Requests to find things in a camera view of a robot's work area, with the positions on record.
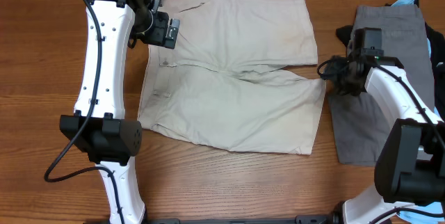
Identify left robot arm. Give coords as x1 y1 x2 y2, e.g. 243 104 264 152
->
59 0 180 223

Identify black garment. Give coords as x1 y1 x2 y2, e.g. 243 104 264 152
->
336 4 444 118

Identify beige shorts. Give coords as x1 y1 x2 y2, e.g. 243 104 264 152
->
138 0 325 155

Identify grey shorts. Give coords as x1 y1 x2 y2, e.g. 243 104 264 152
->
328 4 435 166

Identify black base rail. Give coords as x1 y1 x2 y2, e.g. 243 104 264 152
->
142 214 343 224

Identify light blue garment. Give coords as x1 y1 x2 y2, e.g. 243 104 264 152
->
391 0 444 224

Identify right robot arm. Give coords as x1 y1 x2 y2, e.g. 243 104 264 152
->
317 28 444 223

